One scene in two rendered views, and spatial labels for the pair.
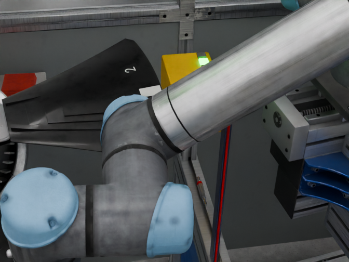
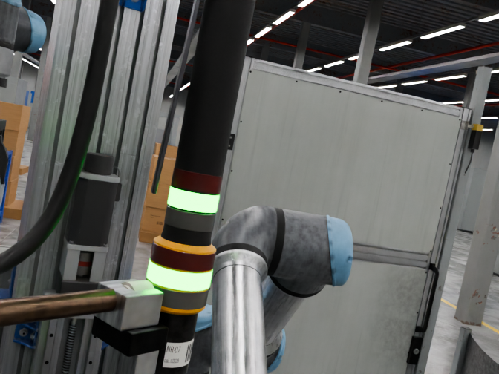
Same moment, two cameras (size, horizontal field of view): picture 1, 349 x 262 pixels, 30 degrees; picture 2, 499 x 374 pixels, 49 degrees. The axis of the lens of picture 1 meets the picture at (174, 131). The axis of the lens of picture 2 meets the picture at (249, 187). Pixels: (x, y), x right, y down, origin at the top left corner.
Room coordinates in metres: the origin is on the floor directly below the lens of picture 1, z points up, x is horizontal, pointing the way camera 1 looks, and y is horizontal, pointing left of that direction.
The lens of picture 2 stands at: (0.70, 0.63, 1.65)
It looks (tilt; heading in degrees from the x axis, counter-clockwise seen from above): 4 degrees down; 266
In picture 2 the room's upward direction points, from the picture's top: 11 degrees clockwise
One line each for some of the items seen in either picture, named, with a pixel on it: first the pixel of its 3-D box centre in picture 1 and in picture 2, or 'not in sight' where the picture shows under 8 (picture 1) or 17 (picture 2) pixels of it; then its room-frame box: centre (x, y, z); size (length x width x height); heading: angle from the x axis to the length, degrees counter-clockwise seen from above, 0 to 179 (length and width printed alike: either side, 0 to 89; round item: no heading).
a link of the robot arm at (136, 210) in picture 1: (138, 208); not in sight; (0.50, 0.04, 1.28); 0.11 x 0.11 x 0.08; 6
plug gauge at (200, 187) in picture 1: (201, 191); not in sight; (0.96, -0.06, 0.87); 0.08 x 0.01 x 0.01; 10
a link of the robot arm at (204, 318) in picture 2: not in sight; (193, 335); (0.67, -0.57, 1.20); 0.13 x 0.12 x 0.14; 6
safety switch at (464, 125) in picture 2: not in sight; (467, 148); (-0.41, -1.77, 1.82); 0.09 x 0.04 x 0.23; 11
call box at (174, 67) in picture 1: (191, 94); not in sight; (1.07, -0.03, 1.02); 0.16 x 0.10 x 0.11; 11
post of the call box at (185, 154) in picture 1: (189, 133); not in sight; (1.07, -0.03, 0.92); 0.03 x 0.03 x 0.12; 11
